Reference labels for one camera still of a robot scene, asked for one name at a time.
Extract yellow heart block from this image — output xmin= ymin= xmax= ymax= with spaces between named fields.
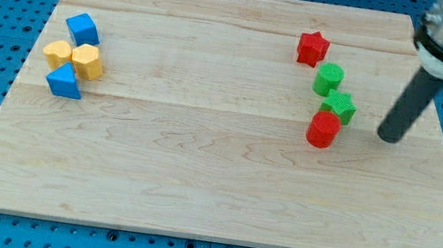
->
xmin=42 ymin=40 xmax=72 ymax=70

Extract wooden board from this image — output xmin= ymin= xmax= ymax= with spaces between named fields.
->
xmin=0 ymin=0 xmax=443 ymax=248

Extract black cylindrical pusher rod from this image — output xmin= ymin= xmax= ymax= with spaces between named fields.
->
xmin=377 ymin=67 xmax=443 ymax=144

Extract blue triangle block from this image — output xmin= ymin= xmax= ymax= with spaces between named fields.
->
xmin=46 ymin=63 xmax=81 ymax=100

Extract green star block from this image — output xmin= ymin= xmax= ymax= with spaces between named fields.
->
xmin=319 ymin=90 xmax=357 ymax=126

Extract blue cube block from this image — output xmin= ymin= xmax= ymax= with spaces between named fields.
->
xmin=65 ymin=13 xmax=100 ymax=46

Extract red cylinder block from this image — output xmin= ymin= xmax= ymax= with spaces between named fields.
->
xmin=305 ymin=110 xmax=341 ymax=149

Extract green cylinder block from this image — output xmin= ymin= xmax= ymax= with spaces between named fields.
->
xmin=311 ymin=63 xmax=345 ymax=97

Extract yellow hexagon block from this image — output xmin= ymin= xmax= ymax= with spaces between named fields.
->
xmin=71 ymin=44 xmax=103 ymax=81

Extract red star block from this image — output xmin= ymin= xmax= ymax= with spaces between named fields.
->
xmin=296 ymin=31 xmax=331 ymax=67

